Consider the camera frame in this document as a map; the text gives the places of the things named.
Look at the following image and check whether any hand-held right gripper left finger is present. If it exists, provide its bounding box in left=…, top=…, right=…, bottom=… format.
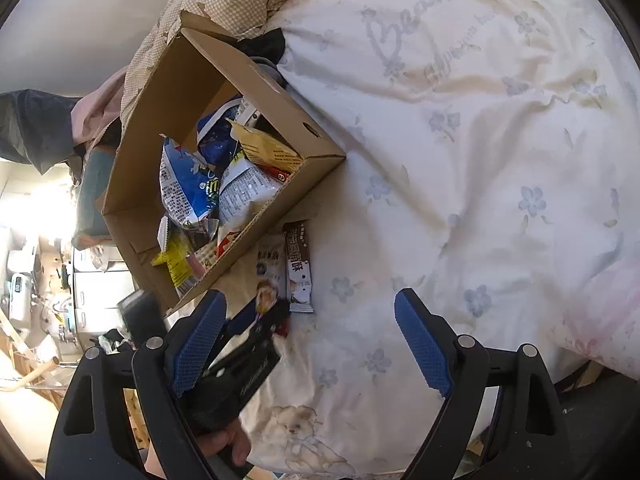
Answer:
left=47, top=289, right=229, bottom=480

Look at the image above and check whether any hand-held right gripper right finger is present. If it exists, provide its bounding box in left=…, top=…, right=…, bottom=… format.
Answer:
left=394, top=287, right=573, bottom=480

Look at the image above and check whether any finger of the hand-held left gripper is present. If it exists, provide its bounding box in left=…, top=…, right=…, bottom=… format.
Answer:
left=220, top=299, right=262, bottom=343
left=235, top=322, right=282, bottom=361

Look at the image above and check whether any white red cartoon snack packet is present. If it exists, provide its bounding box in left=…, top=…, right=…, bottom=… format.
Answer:
left=255, top=232, right=292, bottom=338

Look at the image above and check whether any plaid beige snack bar packet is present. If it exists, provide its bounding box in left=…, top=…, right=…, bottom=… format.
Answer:
left=187, top=242, right=221, bottom=278

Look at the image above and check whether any brown chocolate bar packet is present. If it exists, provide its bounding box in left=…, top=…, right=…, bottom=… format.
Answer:
left=282, top=220, right=316, bottom=315

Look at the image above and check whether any white red-edged snack packet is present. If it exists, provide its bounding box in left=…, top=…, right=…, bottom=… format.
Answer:
left=217, top=152, right=286, bottom=233

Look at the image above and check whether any blue white striped snack packet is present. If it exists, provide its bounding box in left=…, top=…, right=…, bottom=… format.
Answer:
left=159, top=135, right=221, bottom=231

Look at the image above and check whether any kraft paper snack packet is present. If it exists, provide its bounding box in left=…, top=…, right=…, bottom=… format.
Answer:
left=226, top=119, right=305, bottom=175

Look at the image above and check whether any brown cardboard box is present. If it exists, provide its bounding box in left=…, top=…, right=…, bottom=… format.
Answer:
left=101, top=10, right=347, bottom=311

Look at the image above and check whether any person's left hand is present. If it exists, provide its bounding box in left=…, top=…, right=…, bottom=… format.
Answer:
left=197, top=419, right=253, bottom=467

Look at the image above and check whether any white cabinet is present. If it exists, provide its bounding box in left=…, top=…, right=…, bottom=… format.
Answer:
left=72, top=247, right=137, bottom=336

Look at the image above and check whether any small white appliance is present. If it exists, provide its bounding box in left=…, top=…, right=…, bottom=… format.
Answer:
left=7, top=272, right=37, bottom=328

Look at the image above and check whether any white floral bed sheet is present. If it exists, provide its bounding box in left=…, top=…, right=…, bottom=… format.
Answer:
left=215, top=0, right=640, bottom=478

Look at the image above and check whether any pink cloth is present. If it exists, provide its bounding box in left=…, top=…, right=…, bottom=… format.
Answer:
left=70, top=67, right=131, bottom=148

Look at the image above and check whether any dark cloth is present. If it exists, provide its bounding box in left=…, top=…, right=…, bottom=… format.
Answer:
left=236, top=27, right=288, bottom=86

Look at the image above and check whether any dark jacket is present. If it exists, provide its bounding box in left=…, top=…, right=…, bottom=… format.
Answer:
left=0, top=89, right=83, bottom=176

